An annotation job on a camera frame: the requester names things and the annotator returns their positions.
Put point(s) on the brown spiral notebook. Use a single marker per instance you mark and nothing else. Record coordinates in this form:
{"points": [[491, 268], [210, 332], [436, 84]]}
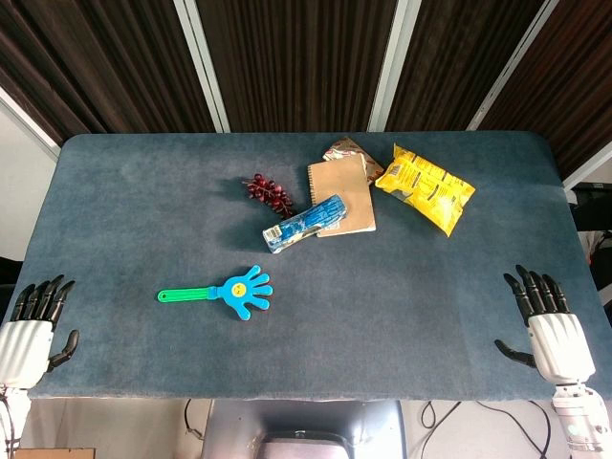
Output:
{"points": [[342, 193]]}

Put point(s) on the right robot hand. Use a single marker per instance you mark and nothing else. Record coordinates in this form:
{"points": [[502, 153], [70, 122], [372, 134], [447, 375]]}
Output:
{"points": [[557, 334]]}

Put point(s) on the brown patterned snack packet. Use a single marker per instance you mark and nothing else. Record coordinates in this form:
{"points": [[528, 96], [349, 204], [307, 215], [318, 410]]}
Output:
{"points": [[351, 150]]}

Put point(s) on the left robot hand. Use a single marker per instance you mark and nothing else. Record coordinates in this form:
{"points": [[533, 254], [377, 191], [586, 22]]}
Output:
{"points": [[24, 334]]}

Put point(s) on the yellow snack bag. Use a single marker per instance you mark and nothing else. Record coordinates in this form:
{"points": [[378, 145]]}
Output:
{"points": [[425, 189]]}

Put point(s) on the red grape bunch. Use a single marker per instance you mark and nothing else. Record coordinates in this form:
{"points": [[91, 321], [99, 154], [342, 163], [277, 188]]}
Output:
{"points": [[268, 193]]}

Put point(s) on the blue snack box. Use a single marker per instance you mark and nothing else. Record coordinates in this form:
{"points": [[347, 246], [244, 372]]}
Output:
{"points": [[306, 222]]}

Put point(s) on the blue hand clapper toy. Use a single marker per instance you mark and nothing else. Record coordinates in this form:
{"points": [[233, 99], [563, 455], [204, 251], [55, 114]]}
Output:
{"points": [[229, 291]]}

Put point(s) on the cardboard box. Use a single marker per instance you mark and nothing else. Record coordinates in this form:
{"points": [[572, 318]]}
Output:
{"points": [[55, 453]]}

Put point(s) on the black equipment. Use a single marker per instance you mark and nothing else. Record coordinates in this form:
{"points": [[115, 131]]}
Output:
{"points": [[593, 201]]}

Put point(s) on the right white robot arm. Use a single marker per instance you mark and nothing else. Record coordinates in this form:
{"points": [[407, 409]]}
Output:
{"points": [[581, 416]]}

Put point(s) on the blue table cloth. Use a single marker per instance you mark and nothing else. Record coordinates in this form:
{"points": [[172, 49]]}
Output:
{"points": [[306, 287]]}

